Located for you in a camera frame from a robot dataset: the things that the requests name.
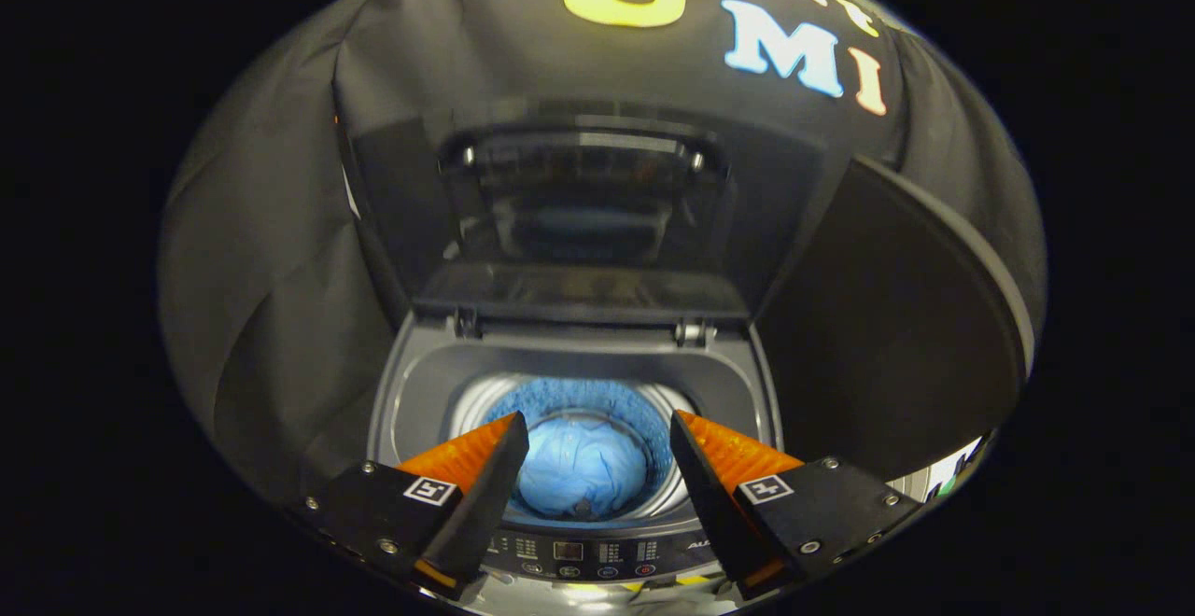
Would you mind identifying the black backdrop cloth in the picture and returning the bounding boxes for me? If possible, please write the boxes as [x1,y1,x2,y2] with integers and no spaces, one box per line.
[157,0,1047,505]

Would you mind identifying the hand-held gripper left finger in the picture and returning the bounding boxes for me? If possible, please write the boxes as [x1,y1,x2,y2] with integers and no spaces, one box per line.
[303,412,530,600]

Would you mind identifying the light blue polo shirt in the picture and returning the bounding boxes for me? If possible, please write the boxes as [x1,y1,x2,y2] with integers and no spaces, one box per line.
[517,414,651,520]

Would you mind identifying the grey top-load washing machine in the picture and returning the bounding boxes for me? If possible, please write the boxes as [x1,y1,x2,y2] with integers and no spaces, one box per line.
[367,311,787,613]

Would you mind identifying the dark glass washing machine lid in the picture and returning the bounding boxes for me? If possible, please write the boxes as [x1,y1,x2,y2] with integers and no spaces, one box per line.
[409,98,829,325]

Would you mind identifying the beige cabinet with dark top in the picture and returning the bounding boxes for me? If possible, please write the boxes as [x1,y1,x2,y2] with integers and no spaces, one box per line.
[754,154,1036,507]

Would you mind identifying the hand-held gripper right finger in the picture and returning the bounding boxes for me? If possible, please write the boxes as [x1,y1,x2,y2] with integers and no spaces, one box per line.
[669,410,924,602]

